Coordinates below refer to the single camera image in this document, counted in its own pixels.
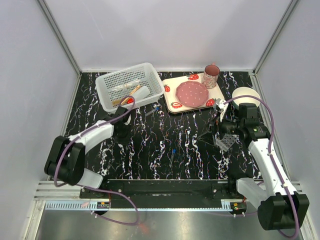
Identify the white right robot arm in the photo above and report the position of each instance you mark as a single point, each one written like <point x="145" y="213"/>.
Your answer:
<point x="279" y="205"/>

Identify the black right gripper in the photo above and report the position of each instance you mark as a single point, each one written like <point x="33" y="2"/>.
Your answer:
<point x="208" y="137"/>

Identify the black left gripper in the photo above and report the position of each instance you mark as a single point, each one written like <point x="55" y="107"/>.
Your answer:
<point x="121" y="140"/>

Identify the white perforated plastic basket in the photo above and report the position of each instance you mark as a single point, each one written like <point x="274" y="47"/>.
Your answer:
<point x="144" y="74"/>

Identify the controller box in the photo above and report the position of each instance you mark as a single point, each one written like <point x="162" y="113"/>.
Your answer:
<point x="103" y="205"/>
<point x="239" y="207"/>

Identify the pink patterned mug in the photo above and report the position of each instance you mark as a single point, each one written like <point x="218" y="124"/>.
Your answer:
<point x="210" y="76"/>

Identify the right controller box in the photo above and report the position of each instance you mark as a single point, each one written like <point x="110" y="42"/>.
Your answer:
<point x="239" y="207"/>

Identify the wooden test tube clamp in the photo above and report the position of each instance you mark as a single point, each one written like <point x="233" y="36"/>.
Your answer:
<point x="127" y="98"/>

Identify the pink dotted plate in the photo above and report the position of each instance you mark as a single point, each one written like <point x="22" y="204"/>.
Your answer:
<point x="192" y="94"/>

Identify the strawberry pattern tray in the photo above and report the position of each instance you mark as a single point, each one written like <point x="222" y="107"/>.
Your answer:
<point x="171" y="101"/>

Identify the left controller box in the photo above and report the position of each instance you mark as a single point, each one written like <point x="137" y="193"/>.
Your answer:
<point x="103" y="205"/>

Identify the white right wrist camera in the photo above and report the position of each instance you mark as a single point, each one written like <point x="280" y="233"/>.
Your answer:
<point x="221" y="105"/>

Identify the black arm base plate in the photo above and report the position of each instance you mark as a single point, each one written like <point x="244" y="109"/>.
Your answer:
<point x="120" y="201"/>

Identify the white squeeze bottle red cap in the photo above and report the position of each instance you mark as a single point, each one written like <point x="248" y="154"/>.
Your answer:
<point x="138" y="95"/>

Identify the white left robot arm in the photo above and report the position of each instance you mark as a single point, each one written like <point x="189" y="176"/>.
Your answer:
<point x="67" y="156"/>

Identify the clear test tube rack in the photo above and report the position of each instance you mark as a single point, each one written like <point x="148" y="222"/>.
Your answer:
<point x="226" y="142"/>

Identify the clear plastic funnel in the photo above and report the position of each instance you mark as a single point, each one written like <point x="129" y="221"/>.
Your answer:
<point x="123" y="86"/>

